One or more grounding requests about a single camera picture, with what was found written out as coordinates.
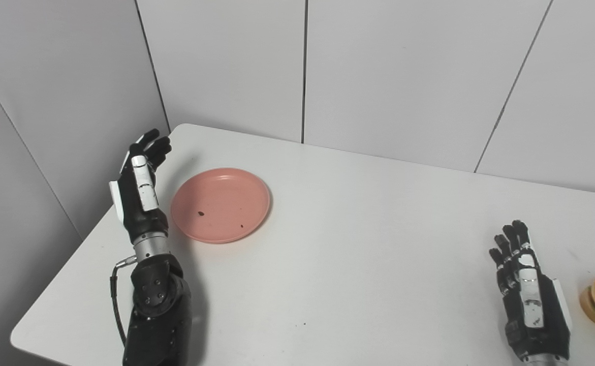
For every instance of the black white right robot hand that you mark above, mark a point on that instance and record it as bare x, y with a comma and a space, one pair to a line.
536, 320

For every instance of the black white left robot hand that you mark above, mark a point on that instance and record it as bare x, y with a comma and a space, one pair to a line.
137, 211

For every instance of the pink plate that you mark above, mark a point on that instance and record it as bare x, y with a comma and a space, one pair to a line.
221, 206

